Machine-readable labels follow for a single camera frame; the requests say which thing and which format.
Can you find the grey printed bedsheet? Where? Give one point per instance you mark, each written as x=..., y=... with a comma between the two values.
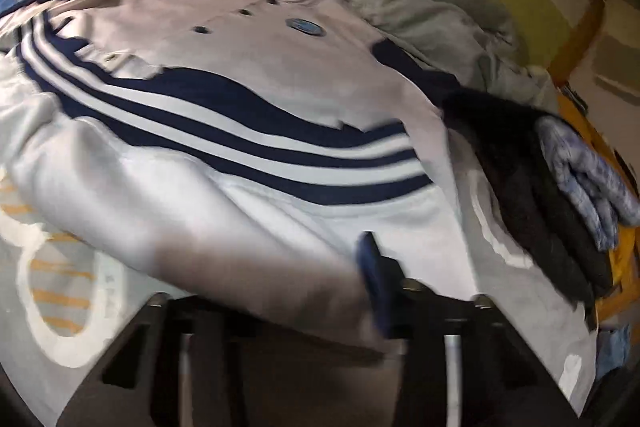
x=500, y=307

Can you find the blue patterned folded cloth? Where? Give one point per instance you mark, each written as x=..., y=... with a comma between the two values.
x=575, y=167

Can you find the white navy striped polo shirt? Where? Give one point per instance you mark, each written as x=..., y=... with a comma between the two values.
x=200, y=187

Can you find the light blue cloth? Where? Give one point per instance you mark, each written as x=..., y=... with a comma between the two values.
x=612, y=352

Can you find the black folded cloth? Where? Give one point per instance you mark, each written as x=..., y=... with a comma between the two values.
x=525, y=187

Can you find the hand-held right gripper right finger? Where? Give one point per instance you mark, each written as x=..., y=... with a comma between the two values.
x=372, y=277

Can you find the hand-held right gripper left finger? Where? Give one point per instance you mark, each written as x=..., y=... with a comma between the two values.
x=150, y=342

